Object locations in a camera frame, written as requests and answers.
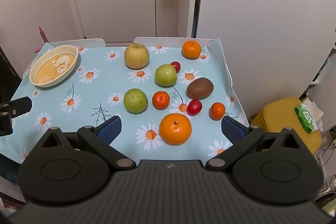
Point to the large orange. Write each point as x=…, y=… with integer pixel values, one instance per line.
x=175, y=129
x=191, y=50

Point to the yellow stool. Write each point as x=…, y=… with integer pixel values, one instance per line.
x=278, y=119

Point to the yellow pear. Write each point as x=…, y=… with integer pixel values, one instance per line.
x=136, y=56

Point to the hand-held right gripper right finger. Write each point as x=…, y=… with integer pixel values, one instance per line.
x=233, y=129

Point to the light blue daisy tablecloth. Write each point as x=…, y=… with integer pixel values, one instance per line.
x=105, y=87

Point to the dark furniture panel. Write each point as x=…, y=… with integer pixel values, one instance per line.
x=8, y=69

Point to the small tangerine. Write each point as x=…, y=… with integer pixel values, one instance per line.
x=161, y=100
x=217, y=111

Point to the green apple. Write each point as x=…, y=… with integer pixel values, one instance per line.
x=165, y=75
x=135, y=101

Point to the small red plum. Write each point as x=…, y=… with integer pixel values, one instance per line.
x=176, y=66
x=194, y=107

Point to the brown kiwi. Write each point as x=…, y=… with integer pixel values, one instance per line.
x=200, y=88

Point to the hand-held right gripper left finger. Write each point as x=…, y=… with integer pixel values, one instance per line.
x=110, y=126

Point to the cream and yellow oval plate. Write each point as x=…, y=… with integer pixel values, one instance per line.
x=43, y=77

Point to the green tissue packet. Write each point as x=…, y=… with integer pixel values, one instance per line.
x=305, y=117

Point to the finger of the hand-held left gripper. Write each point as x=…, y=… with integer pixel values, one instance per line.
x=18, y=107

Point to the white wardrobe door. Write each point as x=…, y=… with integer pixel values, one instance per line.
x=267, y=37

